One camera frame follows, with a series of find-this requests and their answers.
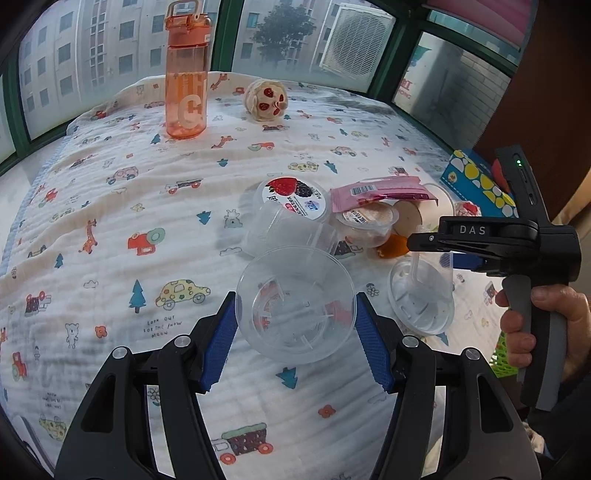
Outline person's right forearm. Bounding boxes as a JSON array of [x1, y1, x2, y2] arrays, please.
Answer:
[[526, 369, 591, 464]]

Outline round cream toy red spots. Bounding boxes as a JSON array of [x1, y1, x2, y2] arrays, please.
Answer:
[[244, 79, 288, 121]]

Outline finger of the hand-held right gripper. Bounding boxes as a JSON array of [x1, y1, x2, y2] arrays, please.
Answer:
[[406, 231, 505, 262], [451, 253, 489, 273]]

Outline tree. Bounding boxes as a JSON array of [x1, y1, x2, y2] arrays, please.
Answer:
[[252, 9, 315, 63]]

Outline green plastic basket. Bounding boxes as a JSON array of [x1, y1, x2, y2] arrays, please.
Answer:
[[492, 336, 520, 377]]

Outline wide clear plastic cup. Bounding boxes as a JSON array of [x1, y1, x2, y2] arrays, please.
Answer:
[[235, 247, 357, 361]]

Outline orange peel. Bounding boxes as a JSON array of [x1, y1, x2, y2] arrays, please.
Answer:
[[376, 233, 411, 259]]

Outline pink window blind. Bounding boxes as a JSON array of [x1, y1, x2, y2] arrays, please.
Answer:
[[425, 0, 527, 44]]

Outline white window poster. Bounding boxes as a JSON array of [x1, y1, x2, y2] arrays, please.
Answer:
[[392, 44, 435, 112]]

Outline white car print blanket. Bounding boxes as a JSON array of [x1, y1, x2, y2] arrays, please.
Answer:
[[0, 70, 539, 480]]

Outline clear cup with berry lid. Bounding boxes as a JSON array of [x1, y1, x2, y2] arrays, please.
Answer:
[[241, 176, 340, 259]]

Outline clear cup with straw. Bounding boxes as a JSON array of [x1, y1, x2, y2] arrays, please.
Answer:
[[388, 251, 455, 334]]

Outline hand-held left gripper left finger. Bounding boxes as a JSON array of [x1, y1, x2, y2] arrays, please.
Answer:
[[54, 291, 238, 480]]

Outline white yogurt cup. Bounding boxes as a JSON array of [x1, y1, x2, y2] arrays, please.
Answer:
[[392, 183, 455, 236]]

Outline green window frame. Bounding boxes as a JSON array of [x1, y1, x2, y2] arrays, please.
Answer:
[[0, 0, 532, 176]]

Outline pink snack packet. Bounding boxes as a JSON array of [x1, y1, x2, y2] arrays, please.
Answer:
[[330, 175, 438, 214]]

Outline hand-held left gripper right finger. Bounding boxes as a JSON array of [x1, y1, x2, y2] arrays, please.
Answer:
[[355, 292, 539, 480]]

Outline outdoor air conditioner unit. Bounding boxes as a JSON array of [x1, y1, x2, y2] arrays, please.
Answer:
[[320, 4, 395, 86]]

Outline small pudding cup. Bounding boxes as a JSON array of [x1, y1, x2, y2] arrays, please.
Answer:
[[335, 202, 400, 247]]

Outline brown headboard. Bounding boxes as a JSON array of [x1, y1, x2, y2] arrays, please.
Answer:
[[475, 0, 591, 241]]

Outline orange plastic water bottle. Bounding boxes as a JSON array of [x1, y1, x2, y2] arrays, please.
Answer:
[[165, 0, 207, 140]]

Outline grey apartment building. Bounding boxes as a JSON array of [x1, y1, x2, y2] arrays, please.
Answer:
[[21, 0, 259, 139]]

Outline person's right hand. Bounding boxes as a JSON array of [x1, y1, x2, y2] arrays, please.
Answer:
[[495, 285, 591, 384]]

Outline blue tissue box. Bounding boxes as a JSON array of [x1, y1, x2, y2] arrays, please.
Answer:
[[438, 149, 519, 219]]

